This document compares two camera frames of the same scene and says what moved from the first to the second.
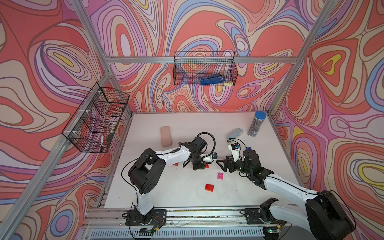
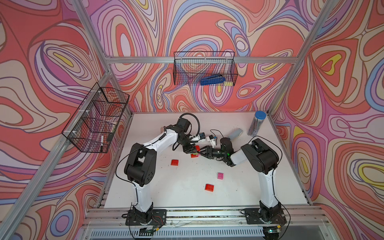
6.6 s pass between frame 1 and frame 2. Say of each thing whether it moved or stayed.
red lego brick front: stayed
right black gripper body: moved
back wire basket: stayed
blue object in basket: stayed
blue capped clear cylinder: stayed
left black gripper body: moved
